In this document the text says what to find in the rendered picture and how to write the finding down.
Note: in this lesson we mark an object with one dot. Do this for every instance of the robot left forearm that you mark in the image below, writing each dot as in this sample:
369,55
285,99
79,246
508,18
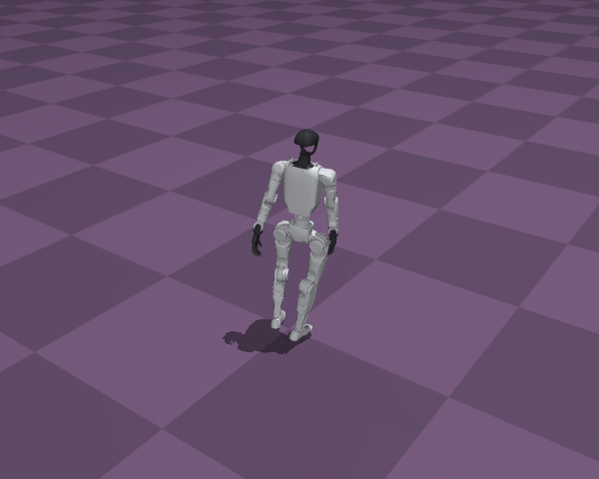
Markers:
263,213

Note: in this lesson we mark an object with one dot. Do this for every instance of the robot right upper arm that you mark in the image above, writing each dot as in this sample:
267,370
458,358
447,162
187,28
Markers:
328,178

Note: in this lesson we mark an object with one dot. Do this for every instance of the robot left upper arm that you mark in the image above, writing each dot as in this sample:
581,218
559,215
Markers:
275,181

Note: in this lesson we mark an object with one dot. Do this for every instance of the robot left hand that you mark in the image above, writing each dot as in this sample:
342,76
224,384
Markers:
256,240

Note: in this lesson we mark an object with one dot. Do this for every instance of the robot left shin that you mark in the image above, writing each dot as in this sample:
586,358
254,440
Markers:
279,290

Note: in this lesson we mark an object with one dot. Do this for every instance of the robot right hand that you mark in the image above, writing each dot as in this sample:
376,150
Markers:
333,236

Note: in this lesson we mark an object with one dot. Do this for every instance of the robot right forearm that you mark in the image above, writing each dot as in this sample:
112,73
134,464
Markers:
332,219

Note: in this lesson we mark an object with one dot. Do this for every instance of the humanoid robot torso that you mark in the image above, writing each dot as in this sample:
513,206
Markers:
302,194

